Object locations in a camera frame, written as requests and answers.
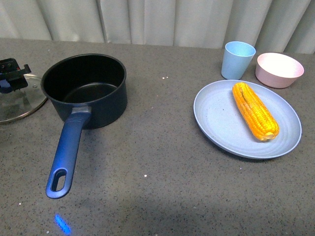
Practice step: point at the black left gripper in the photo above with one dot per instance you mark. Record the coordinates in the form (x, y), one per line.
(11, 72)

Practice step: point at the glass lid blue knob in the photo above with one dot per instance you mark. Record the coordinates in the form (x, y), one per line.
(22, 103)

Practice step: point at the yellow corn cob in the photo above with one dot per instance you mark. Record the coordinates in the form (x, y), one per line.
(258, 118)

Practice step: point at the dark blue saucepan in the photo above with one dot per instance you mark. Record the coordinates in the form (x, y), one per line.
(88, 91)

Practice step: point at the light blue plate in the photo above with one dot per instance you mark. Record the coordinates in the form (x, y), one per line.
(220, 120)

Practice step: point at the light blue cup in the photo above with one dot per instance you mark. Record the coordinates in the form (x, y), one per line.
(236, 58)

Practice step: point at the grey curtain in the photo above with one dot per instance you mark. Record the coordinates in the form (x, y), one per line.
(269, 25)

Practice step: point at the pink bowl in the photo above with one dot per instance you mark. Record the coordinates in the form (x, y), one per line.
(278, 70)

